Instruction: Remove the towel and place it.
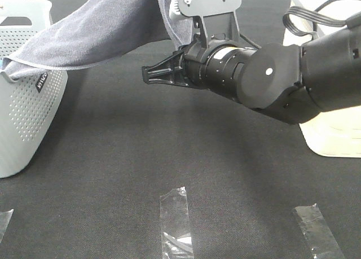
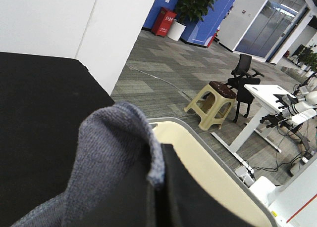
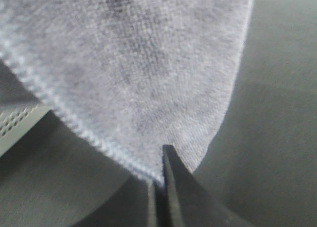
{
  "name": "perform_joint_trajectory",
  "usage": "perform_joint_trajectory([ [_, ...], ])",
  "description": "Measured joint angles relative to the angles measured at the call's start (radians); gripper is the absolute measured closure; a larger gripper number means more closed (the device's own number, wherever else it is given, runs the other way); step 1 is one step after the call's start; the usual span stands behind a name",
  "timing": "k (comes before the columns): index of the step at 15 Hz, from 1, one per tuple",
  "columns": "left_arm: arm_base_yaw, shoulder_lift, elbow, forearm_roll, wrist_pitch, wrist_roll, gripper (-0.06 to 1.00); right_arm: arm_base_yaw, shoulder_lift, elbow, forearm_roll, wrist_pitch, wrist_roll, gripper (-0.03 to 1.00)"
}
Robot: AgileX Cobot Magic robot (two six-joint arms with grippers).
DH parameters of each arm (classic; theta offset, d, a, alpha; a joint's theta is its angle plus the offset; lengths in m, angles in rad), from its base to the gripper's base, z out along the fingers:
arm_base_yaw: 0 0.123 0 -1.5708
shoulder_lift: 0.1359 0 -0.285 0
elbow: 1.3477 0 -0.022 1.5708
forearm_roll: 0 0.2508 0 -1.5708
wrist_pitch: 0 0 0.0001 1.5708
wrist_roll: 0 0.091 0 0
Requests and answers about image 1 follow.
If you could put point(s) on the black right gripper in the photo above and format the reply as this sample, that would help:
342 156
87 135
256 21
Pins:
188 62

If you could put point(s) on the grey blue towel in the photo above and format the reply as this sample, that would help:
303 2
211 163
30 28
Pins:
98 31

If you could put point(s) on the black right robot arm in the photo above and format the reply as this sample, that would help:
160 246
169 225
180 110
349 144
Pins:
292 84

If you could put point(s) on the black table cloth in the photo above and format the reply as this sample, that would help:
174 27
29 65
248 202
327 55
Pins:
116 145

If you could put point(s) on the grey perforated laundry basket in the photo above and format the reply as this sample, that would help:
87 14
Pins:
28 105

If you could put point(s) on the clear tape strip centre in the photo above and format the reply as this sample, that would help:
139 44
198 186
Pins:
176 238

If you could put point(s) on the clear tape strip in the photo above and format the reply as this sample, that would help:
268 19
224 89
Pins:
4 221
176 238
316 232

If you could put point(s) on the white plastic storage bin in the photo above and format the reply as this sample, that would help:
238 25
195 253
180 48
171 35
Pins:
335 133

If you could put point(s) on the clear tape strip left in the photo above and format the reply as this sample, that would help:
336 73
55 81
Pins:
4 221

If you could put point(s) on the clear tape strip right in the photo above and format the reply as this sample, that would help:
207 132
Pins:
316 232

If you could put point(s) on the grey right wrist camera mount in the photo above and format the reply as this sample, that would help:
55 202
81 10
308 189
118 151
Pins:
216 18

